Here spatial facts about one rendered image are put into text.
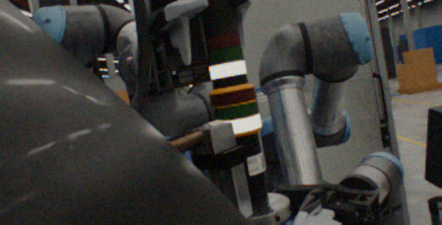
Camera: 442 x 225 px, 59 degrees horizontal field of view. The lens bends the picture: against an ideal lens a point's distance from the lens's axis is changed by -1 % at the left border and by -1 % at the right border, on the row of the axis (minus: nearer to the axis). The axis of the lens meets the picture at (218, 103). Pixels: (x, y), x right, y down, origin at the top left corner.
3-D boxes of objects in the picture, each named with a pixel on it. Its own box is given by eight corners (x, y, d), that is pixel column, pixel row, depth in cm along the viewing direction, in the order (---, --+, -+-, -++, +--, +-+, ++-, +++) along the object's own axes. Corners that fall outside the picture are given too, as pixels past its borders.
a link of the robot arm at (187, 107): (215, 147, 64) (201, 81, 64) (156, 166, 57) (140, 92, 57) (188, 146, 70) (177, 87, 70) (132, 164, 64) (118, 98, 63)
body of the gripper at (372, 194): (366, 204, 51) (390, 176, 60) (305, 195, 56) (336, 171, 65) (369, 260, 52) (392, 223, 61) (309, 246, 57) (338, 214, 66)
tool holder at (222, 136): (252, 246, 31) (230, 126, 31) (190, 236, 36) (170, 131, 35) (305, 205, 38) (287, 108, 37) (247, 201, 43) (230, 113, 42)
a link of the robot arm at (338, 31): (294, 124, 130) (294, 10, 84) (339, 115, 129) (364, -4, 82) (302, 157, 124) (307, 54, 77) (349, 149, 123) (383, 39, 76)
